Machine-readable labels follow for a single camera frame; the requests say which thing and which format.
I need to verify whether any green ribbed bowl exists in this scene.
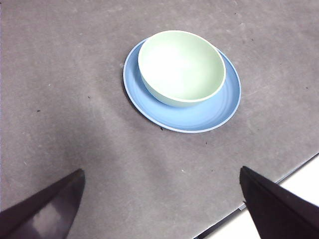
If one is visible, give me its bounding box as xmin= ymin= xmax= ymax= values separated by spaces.
xmin=138 ymin=30 xmax=227 ymax=109

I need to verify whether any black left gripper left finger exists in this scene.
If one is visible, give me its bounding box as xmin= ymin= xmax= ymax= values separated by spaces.
xmin=0 ymin=168 xmax=86 ymax=239

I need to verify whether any blue round plate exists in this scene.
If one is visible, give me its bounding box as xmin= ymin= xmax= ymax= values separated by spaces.
xmin=123 ymin=38 xmax=242 ymax=133

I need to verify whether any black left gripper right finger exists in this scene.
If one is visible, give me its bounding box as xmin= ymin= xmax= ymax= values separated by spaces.
xmin=239 ymin=166 xmax=319 ymax=239

